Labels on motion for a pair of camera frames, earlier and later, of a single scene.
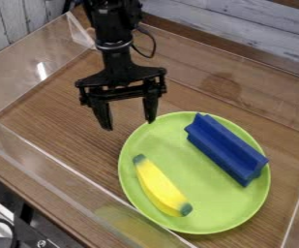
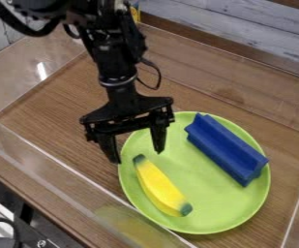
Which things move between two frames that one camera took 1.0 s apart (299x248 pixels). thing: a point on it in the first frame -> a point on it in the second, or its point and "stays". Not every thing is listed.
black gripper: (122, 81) -> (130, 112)
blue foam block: (226, 149) stays
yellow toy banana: (162, 187) stays
